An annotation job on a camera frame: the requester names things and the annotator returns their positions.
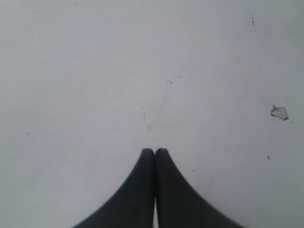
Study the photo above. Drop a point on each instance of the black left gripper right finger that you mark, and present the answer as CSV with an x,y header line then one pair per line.
x,y
178,204

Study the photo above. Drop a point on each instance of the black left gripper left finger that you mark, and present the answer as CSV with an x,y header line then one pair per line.
x,y
132,206

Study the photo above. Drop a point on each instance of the small torn paper scrap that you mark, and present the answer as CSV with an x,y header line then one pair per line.
x,y
279,112

